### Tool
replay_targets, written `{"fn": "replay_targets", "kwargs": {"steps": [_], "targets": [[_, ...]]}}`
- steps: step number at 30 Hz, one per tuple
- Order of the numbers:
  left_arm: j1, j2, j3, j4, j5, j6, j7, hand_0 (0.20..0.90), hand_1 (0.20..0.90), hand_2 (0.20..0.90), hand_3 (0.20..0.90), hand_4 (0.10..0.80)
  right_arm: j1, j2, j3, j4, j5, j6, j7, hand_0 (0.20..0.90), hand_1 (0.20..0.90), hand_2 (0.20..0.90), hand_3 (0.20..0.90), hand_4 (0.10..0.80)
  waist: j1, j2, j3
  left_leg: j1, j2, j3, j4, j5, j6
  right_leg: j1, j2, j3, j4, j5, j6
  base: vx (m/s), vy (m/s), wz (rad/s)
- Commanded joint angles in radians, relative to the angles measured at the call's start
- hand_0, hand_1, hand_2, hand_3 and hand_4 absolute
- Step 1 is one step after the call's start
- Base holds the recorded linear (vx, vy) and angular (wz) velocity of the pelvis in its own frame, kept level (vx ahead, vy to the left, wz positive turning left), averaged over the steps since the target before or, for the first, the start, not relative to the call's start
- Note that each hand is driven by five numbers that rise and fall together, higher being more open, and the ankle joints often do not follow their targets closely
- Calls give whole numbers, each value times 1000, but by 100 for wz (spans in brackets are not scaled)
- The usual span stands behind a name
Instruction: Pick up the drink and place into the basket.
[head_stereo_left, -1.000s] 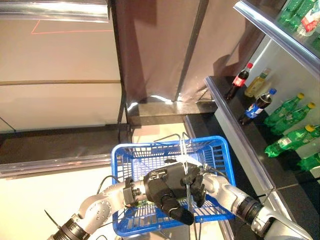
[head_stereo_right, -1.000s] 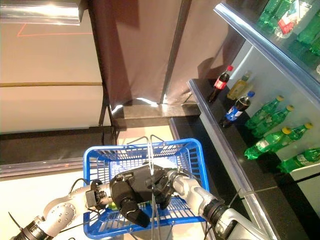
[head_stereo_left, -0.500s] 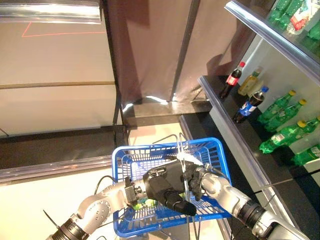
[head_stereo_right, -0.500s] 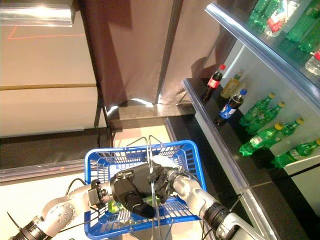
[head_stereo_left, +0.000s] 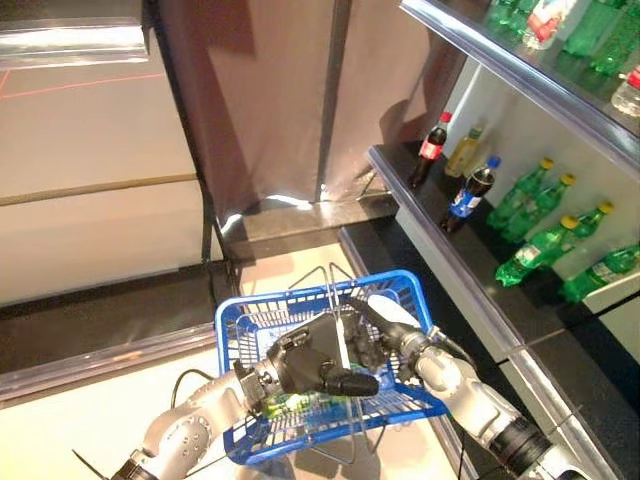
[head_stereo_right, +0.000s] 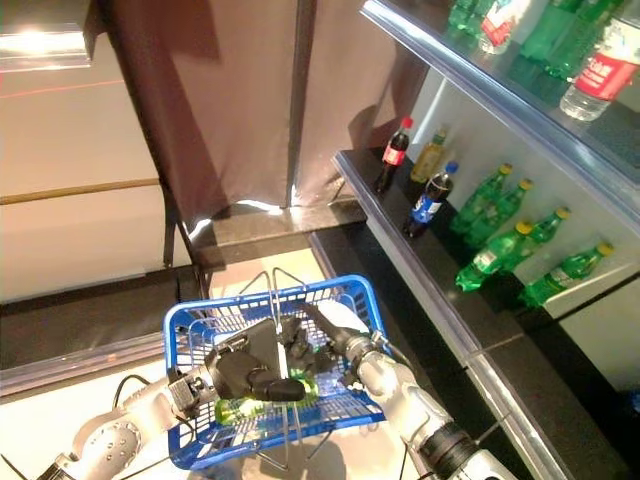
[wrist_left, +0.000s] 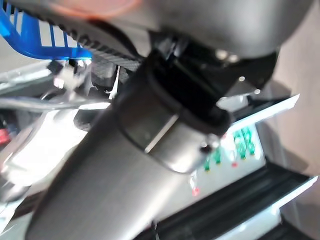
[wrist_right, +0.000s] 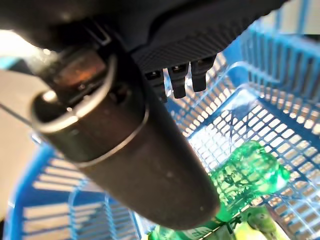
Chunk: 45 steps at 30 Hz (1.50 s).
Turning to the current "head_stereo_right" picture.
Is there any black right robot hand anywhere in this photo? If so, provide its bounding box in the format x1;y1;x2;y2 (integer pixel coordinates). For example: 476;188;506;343
279;298;377;374

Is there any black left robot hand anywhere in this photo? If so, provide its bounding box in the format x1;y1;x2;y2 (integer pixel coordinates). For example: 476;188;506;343
207;318;307;402

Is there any blue plastic shopping basket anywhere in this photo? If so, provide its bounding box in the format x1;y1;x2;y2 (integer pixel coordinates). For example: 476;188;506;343
163;273;397;471

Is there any dark brown plinth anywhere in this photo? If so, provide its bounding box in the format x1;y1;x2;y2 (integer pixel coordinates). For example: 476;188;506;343
187;197;369;269

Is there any cola bottle blue label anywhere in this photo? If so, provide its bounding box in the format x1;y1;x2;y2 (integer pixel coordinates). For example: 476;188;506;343
402;160;460;240

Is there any cola bottle red label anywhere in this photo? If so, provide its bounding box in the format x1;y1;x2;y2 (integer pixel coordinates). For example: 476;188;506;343
373;116;415;196

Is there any small yellow tea bottle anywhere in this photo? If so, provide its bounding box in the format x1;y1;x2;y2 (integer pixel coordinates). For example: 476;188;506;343
409;127;450;185

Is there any white shelf end panel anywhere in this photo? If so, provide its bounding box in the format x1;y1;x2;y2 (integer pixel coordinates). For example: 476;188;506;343
0;29;199;304

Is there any dark metal pole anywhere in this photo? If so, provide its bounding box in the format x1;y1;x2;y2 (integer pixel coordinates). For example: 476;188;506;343
284;0;319;210

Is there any brown fabric backdrop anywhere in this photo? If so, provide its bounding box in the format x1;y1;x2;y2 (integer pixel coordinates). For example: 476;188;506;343
94;0;431;236

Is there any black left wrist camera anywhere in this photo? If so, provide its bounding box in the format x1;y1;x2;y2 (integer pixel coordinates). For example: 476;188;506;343
166;364;201;416

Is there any black metal frame bar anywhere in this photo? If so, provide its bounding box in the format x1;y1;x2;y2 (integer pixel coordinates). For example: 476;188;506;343
160;182;211;301

